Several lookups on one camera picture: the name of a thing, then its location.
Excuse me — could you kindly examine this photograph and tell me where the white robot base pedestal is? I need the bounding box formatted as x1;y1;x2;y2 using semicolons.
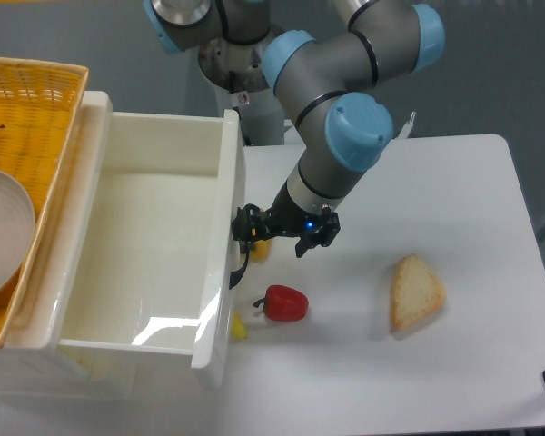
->
198;25;285;146

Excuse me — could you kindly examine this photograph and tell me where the red bell pepper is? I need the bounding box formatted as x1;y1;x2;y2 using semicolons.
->
253;284;309;322

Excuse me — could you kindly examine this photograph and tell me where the white metal table bracket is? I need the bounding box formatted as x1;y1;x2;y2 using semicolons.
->
395;111;417;140

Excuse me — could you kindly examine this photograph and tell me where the yellow woven basket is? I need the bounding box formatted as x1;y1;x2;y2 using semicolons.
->
0;57;89;348

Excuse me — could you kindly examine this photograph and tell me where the beige round plate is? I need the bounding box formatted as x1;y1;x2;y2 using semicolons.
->
0;171;35;291

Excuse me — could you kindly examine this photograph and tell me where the white drawer cabinet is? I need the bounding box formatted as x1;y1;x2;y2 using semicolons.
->
0;91;136;399

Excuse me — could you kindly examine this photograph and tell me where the yellow bell pepper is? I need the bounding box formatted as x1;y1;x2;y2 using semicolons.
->
249;207;273;263

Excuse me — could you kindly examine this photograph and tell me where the black top drawer handle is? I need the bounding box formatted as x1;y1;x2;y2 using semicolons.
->
229;252;250;290

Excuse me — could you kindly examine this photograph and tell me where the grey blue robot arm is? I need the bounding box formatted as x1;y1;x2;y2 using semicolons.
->
144;1;445;255

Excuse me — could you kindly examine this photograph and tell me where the yellow banana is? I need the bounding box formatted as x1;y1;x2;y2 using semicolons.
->
231;312;248;341

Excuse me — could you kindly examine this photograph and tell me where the triangular bread slice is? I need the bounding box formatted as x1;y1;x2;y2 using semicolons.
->
390;253;447;330

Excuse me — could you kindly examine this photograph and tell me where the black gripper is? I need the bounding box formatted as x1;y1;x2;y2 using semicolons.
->
232;194;341;258

